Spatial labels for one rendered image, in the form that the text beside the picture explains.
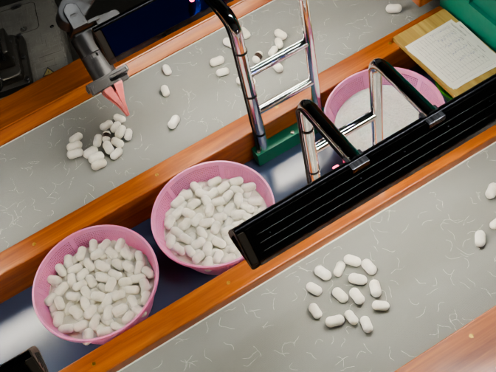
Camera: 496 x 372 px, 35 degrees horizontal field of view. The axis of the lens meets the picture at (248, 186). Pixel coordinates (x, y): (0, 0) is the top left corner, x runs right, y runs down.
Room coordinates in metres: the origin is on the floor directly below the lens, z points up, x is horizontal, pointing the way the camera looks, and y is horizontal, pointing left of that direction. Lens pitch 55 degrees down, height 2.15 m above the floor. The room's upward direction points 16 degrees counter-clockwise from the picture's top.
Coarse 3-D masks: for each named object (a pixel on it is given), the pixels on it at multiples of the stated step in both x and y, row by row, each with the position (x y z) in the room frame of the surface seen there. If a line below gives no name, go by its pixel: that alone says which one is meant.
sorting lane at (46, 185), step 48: (288, 0) 1.53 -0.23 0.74; (336, 0) 1.48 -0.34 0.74; (384, 0) 1.43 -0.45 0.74; (192, 48) 1.45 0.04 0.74; (336, 48) 1.32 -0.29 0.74; (96, 96) 1.38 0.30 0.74; (144, 96) 1.34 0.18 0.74; (192, 96) 1.30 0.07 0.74; (240, 96) 1.26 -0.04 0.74; (48, 144) 1.28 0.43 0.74; (144, 144) 1.20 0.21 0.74; (192, 144) 1.16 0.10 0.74; (0, 192) 1.17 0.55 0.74; (48, 192) 1.14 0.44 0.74; (96, 192) 1.10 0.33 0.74; (0, 240) 1.04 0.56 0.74
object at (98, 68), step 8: (88, 56) 1.31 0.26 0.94; (96, 56) 1.30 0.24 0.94; (88, 64) 1.30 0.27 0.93; (96, 64) 1.29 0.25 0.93; (104, 64) 1.29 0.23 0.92; (96, 72) 1.28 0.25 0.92; (104, 72) 1.28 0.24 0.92; (112, 72) 1.27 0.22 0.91; (120, 72) 1.27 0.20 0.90; (96, 80) 1.26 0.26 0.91; (112, 80) 1.28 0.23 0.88; (88, 88) 1.25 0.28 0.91
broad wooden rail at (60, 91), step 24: (240, 0) 1.55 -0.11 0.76; (264, 0) 1.54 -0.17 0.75; (192, 24) 1.51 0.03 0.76; (216, 24) 1.50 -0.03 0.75; (144, 48) 1.48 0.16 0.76; (168, 48) 1.46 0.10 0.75; (72, 72) 1.46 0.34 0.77; (24, 96) 1.43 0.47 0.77; (48, 96) 1.40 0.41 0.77; (72, 96) 1.39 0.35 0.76; (0, 120) 1.37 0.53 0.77; (24, 120) 1.35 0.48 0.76; (48, 120) 1.35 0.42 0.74; (0, 144) 1.31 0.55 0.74
